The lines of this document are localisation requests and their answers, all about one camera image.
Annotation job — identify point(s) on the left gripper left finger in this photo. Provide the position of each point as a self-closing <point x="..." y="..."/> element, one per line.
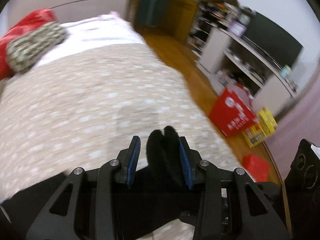
<point x="84" y="205"/>

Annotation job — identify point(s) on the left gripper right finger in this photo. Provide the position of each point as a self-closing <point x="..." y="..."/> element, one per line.
<point x="227" y="204"/>

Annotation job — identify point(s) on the black pants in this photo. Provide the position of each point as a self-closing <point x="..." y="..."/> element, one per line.
<point x="157" y="195"/>

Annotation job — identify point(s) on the small red box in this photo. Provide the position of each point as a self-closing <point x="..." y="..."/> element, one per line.
<point x="257" y="167"/>

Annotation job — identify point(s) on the yellow box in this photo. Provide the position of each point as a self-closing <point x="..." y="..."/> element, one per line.
<point x="260" y="130"/>

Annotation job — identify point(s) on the red cardboard box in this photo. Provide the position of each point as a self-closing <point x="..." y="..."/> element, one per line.
<point x="232" y="112"/>

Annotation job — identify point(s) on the beige dotted bed cover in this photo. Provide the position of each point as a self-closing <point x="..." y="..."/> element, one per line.
<point x="80" y="111"/>

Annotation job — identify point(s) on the white shelf unit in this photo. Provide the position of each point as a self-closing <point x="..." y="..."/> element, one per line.
<point x="225" y="55"/>

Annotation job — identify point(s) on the green patterned pillow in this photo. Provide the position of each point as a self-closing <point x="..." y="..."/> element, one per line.
<point x="24" y="52"/>

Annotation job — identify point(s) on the black television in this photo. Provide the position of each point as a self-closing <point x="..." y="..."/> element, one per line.
<point x="272" y="41"/>

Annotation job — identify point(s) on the white bed sheet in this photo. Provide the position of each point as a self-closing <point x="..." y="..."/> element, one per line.
<point x="91" y="33"/>

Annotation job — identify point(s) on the red blanket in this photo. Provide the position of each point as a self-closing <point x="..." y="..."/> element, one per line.
<point x="29" y="23"/>

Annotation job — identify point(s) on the wooden door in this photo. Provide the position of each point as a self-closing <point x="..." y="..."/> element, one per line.
<point x="178" y="18"/>

